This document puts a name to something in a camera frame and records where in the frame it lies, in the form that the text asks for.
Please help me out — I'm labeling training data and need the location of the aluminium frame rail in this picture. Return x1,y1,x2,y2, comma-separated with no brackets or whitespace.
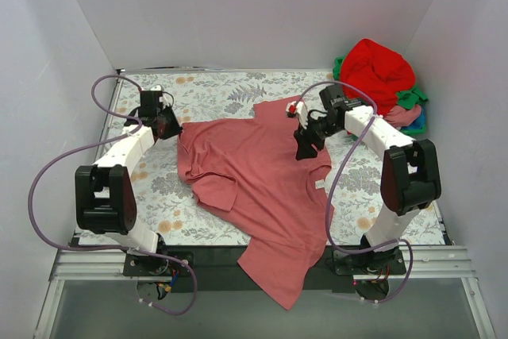
50,245,476,281

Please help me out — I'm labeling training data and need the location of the green plastic basket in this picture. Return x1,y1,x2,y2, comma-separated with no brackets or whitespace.
332,55,429,137

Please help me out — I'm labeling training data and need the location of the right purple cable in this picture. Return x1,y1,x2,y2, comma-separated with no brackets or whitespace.
296,80,416,304

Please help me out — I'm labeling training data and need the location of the floral table mat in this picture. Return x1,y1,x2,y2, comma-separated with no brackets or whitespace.
77,71,448,247

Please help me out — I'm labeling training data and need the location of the pink t shirt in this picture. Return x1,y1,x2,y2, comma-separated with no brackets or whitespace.
383,105,422,129
177,98,331,310

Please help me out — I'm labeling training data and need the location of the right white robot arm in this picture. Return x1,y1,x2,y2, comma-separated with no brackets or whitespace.
286,80,441,274

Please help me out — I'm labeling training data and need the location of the green t shirt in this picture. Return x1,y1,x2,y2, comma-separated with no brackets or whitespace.
396,85,429,110

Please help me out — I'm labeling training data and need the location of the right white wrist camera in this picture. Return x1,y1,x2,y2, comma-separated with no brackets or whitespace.
286,101,309,129

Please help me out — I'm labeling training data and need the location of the red t shirt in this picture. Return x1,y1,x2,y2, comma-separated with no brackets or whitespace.
339,39,416,115

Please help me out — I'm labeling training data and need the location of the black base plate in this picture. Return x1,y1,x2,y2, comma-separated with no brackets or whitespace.
122,245,409,293

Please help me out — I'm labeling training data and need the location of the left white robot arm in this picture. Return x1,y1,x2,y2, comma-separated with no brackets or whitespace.
75,86,183,275

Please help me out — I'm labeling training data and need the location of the blue t shirt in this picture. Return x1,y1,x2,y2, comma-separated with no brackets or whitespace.
409,107,426,129

